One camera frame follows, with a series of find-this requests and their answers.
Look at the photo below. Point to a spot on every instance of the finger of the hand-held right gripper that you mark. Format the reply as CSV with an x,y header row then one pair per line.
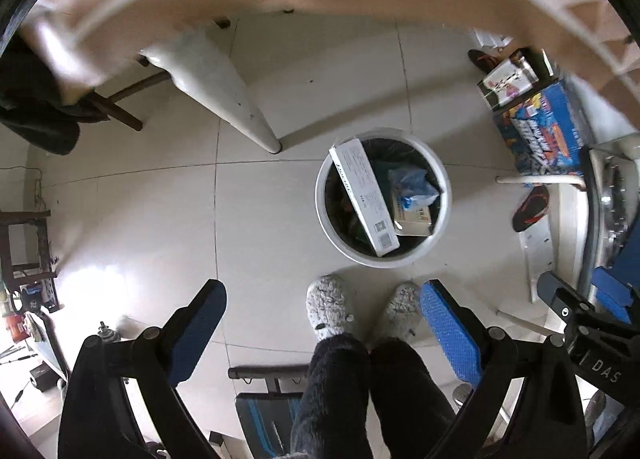
x,y
615,286
555,290

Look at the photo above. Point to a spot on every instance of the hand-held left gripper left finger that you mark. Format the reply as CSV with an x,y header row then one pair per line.
x,y
200,334

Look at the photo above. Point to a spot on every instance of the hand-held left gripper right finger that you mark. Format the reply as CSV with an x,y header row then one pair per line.
x,y
450,334

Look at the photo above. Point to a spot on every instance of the white trash bin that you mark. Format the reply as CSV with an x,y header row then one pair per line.
x,y
382,260

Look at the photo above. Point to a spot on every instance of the white box striped label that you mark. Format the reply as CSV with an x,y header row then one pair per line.
x,y
412,224

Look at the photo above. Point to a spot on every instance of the blue plastic wrapper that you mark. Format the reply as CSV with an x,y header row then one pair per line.
x,y
412,184

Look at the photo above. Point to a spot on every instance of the long white box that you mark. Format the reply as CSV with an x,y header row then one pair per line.
x,y
365,199

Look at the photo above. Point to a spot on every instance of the white table leg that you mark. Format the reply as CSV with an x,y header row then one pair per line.
x,y
525,320
220,89

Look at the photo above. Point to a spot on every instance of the grey fuzzy slipper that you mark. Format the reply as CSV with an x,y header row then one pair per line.
x,y
400,304
327,306

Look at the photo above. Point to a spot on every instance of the black orange slipper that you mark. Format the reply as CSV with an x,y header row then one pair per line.
x,y
530,209
482,61

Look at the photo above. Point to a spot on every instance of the black blue exercise bench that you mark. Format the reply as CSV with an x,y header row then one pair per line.
x,y
270,409

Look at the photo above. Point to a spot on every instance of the person's dark fleece pants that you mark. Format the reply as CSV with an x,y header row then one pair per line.
x,y
350,389

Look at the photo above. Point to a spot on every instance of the blue printed cardboard box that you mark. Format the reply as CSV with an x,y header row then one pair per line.
x,y
545,134

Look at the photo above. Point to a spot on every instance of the power strip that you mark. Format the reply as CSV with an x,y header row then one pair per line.
x,y
35,296

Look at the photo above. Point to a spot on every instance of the black shelf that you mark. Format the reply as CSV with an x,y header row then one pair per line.
x,y
25,249

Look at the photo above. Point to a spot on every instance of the white pink printed box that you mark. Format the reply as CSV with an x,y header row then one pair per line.
x,y
505,81

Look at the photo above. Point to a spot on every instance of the black jacket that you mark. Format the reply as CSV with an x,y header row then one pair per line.
x,y
35,114

